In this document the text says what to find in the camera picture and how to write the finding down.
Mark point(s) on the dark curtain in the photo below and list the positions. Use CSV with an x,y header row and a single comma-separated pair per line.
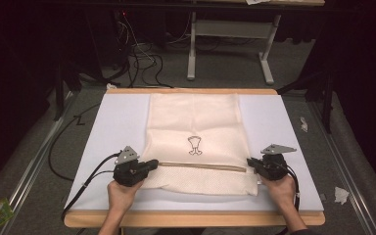
x,y
9,81
368,81

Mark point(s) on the white mesh laundry bag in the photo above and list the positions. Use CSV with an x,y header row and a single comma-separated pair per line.
x,y
196,117

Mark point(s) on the white metal desk frame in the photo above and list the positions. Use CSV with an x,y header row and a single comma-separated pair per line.
x,y
231,28

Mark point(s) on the person's left hand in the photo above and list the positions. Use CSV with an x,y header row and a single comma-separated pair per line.
x,y
120,196

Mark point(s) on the person's right hand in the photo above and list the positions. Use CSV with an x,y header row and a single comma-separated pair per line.
x,y
282,192

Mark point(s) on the black stand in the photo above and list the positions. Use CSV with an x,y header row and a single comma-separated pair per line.
x,y
62,88
323,84

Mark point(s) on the aluminium floor rail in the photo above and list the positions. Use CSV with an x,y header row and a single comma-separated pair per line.
x,y
36,156
346,163

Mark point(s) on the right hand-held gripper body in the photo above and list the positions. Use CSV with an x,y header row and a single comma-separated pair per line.
x,y
274,164

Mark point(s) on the white table mat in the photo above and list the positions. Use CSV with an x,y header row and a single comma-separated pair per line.
x,y
120,124

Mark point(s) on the crumpled white paper scrap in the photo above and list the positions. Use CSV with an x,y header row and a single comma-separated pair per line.
x,y
304,124
111,86
341,195

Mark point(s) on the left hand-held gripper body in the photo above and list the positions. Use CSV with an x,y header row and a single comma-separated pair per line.
x,y
129,173

